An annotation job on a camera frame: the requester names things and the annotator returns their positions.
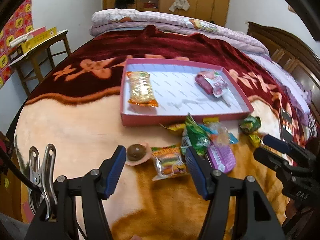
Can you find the yellow cardboard box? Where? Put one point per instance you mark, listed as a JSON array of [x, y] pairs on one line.
[[37, 38]]

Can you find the green snack packet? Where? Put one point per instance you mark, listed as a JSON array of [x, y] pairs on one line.
[[250, 124], [195, 135]]

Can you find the white plastic item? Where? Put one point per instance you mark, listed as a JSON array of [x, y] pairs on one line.
[[20, 40]]

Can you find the pink cardboard box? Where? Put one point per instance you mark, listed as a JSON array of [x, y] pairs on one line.
[[175, 90]]

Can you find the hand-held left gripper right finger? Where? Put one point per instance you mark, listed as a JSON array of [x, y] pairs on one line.
[[196, 172]]

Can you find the black smartphone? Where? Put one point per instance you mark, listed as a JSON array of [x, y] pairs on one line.
[[286, 127]]

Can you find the yellow clear snack packet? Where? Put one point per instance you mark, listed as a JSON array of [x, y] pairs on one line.
[[175, 128]]

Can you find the pink jelly drink pouch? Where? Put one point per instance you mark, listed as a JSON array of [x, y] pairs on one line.
[[210, 82]]

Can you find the red and orange floral blanket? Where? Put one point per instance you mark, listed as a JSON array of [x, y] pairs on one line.
[[75, 130]]

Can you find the metal spring clip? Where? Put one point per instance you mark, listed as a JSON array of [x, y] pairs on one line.
[[47, 170]]

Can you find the wooden side table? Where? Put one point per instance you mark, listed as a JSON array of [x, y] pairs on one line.
[[42, 51]]

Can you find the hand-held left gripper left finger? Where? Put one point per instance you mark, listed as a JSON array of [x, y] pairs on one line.
[[116, 170]]

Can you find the dark wooden headboard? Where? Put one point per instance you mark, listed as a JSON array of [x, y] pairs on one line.
[[287, 45]]

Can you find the orange snack packet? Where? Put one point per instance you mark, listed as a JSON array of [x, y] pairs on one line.
[[141, 87]]

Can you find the yellow lemon candy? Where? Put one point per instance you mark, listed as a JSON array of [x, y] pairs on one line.
[[255, 140]]

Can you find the chocolate ball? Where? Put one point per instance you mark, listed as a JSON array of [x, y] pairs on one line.
[[136, 152]]

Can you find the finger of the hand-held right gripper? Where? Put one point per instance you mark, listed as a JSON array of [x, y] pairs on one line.
[[276, 143], [270, 158]]

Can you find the lilac pillow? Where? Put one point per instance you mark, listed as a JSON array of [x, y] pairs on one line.
[[275, 70]]

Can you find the pink checked folded quilt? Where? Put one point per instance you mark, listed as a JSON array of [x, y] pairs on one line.
[[162, 20]]

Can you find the clear candy packet blue edges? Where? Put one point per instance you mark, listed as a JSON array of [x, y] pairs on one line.
[[220, 133]]

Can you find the burger gummy packet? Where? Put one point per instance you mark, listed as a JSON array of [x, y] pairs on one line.
[[170, 163]]

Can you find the red item on shelf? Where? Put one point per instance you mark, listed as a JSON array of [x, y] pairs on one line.
[[149, 5]]

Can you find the red patterned wall poster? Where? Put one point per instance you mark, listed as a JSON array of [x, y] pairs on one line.
[[10, 30]]

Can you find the beige hanging towel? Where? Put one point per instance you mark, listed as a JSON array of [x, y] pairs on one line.
[[178, 3]]

